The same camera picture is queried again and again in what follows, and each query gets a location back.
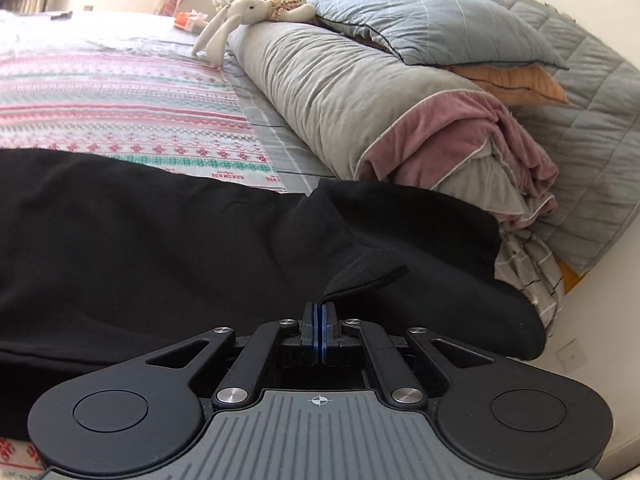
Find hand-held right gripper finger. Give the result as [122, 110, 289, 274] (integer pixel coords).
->
[322, 304, 494, 405]
[145, 304, 319, 406]

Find black pants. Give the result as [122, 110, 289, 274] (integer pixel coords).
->
[0, 147, 547, 442]

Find white striped cloth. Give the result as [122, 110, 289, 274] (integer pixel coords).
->
[494, 230, 567, 333]

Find grey rolled quilt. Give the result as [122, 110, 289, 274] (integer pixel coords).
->
[225, 21, 561, 233]

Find patterned printed blanket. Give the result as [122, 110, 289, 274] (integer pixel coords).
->
[0, 52, 287, 480]

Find orange pillow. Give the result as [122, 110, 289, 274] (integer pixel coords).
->
[444, 62, 571, 108]

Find white stuffed rabbit toy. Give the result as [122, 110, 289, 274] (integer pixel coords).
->
[192, 0, 317, 69]

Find blue quilted pillow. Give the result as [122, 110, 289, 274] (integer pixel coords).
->
[305, 0, 571, 70]

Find orange box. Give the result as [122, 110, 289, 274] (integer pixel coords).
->
[172, 10, 207, 32]

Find grey quilted headboard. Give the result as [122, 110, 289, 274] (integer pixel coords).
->
[340, 0, 640, 277]

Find grey checked bed sheet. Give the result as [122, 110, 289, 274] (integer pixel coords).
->
[0, 9, 341, 196]

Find white wall socket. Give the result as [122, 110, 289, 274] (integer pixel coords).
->
[556, 339, 587, 369]

